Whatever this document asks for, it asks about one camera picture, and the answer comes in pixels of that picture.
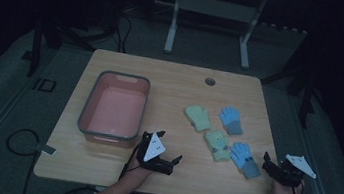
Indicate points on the grey tape piece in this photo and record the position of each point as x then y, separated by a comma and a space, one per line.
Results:
46, 149

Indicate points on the green glove with dot print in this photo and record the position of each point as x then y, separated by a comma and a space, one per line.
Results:
217, 146

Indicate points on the blue glove with buttons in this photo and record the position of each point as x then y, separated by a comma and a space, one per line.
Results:
245, 160

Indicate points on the white metal stand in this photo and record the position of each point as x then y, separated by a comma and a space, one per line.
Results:
217, 8

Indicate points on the plain green glove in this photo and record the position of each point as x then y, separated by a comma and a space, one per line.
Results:
199, 118

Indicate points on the plain blue glove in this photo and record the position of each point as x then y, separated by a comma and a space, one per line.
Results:
230, 120

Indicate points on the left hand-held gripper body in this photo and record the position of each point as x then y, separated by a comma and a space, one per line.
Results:
154, 148

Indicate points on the black tripod stand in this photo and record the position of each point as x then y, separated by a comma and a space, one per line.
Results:
306, 94
36, 49

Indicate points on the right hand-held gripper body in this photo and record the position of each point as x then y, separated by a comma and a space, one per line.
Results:
299, 164

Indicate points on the pink plastic basin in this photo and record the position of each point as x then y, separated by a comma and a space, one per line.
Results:
114, 109

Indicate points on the person's left hand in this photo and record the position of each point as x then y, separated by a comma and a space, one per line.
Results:
136, 172

